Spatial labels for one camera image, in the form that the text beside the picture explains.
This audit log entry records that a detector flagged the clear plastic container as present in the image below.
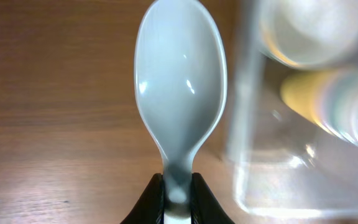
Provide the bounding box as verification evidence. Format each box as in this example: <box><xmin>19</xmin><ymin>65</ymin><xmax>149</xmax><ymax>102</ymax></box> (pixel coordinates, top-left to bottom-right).
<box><xmin>226</xmin><ymin>1</ymin><xmax>358</xmax><ymax>219</ymax></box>

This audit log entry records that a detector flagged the pink plastic cup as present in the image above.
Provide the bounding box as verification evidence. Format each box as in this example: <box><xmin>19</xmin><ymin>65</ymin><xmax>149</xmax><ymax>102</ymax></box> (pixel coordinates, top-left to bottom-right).
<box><xmin>312</xmin><ymin>72</ymin><xmax>347</xmax><ymax>141</ymax></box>

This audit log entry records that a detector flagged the green plastic cup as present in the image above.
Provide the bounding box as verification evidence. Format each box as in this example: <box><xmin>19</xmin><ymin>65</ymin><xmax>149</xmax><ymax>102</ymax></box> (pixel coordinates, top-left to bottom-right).
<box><xmin>328</xmin><ymin>70</ymin><xmax>358</xmax><ymax>146</ymax></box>

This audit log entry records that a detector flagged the yellow plastic cup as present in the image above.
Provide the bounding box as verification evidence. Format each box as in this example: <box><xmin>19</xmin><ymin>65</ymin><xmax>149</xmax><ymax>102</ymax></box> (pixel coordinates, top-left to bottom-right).
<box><xmin>280</xmin><ymin>71</ymin><xmax>333</xmax><ymax>135</ymax></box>

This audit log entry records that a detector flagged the white plastic bowl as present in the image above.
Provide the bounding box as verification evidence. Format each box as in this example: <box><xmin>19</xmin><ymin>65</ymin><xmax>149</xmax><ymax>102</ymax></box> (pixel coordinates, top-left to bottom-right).
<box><xmin>259</xmin><ymin>0</ymin><xmax>358</xmax><ymax>70</ymax></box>

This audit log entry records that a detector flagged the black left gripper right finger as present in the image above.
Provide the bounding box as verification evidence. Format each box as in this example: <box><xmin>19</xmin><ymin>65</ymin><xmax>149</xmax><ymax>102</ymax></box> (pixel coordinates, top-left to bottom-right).
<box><xmin>190</xmin><ymin>172</ymin><xmax>234</xmax><ymax>224</ymax></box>

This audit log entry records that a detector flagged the yellow plastic bowl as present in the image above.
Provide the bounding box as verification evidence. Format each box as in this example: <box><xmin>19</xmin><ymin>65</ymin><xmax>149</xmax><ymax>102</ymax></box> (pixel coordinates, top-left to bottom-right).
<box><xmin>260</xmin><ymin>27</ymin><xmax>300</xmax><ymax>68</ymax></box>

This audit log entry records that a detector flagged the white plastic spoon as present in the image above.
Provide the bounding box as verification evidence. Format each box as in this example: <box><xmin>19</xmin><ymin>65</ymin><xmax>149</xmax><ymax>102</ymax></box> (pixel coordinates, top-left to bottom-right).
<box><xmin>134</xmin><ymin>0</ymin><xmax>227</xmax><ymax>224</ymax></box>

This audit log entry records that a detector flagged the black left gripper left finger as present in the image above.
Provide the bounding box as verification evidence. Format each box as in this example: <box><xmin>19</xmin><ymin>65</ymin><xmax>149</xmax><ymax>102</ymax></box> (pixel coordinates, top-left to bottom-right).
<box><xmin>121</xmin><ymin>173</ymin><xmax>164</xmax><ymax>224</ymax></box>

